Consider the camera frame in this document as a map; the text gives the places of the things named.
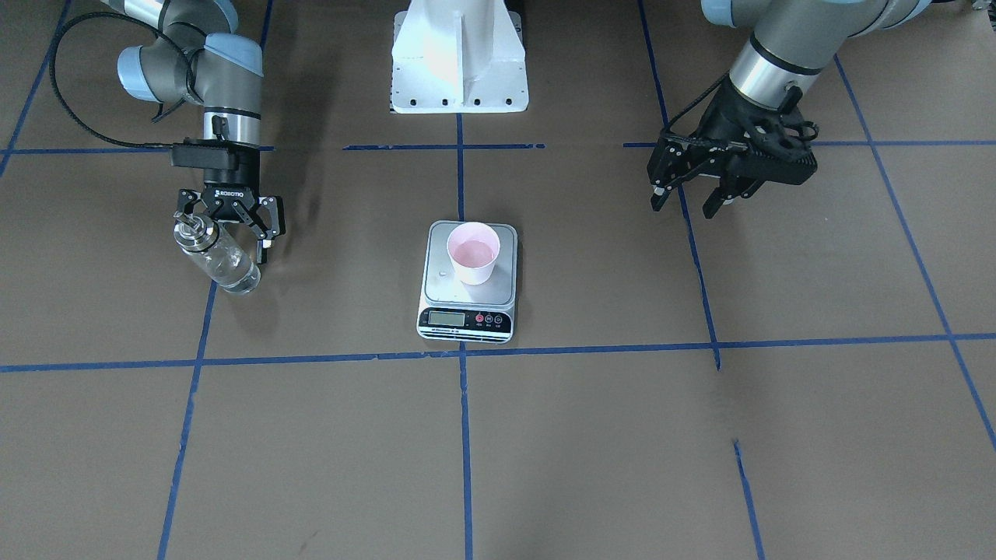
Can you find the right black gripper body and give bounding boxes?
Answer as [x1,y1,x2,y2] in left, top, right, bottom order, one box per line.
[199,142,262,222]

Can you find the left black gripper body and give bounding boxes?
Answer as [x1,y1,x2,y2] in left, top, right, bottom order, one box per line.
[689,74,810,180]

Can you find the clear glass sauce bottle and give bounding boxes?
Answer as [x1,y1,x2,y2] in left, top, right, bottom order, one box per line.
[172,212,262,295]

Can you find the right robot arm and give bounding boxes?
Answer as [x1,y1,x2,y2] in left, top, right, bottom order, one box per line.
[109,1,284,264]

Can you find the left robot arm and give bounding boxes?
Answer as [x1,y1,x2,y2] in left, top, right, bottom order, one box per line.
[647,1,928,219]

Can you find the digital kitchen scale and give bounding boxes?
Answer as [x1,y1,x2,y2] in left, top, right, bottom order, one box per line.
[417,220,518,344]

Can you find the pink cup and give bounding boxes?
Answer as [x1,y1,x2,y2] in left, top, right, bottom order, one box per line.
[446,221,501,285]

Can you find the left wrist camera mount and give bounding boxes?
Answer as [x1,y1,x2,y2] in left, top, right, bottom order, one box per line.
[736,82,819,185]

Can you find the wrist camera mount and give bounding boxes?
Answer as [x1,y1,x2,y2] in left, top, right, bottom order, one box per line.
[170,138,240,171]
[736,82,819,185]

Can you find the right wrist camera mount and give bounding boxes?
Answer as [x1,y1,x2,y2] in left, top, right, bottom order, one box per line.
[170,138,240,171]

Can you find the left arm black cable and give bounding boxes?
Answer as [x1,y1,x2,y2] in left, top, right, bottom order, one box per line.
[663,74,728,141]

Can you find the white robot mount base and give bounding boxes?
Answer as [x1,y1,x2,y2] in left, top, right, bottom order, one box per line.
[389,1,530,114]

